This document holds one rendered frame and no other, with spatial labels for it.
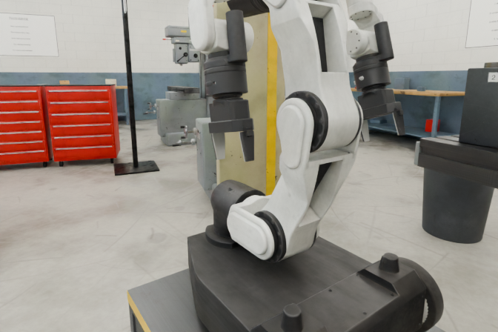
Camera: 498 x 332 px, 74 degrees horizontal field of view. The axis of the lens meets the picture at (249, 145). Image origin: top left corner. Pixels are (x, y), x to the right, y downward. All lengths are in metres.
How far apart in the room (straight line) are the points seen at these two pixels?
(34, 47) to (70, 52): 0.72
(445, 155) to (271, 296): 0.58
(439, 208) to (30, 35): 8.52
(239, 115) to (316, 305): 0.48
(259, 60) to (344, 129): 1.25
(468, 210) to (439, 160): 1.68
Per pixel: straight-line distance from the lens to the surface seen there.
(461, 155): 0.97
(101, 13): 9.16
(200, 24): 0.69
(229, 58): 0.67
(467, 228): 2.72
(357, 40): 0.93
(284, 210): 0.87
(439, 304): 1.09
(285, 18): 0.79
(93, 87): 4.53
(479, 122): 0.99
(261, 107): 1.96
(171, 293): 1.25
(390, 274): 0.99
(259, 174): 2.04
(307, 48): 0.76
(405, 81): 6.45
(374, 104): 0.93
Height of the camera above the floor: 1.11
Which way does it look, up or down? 12 degrees down
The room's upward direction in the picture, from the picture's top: straight up
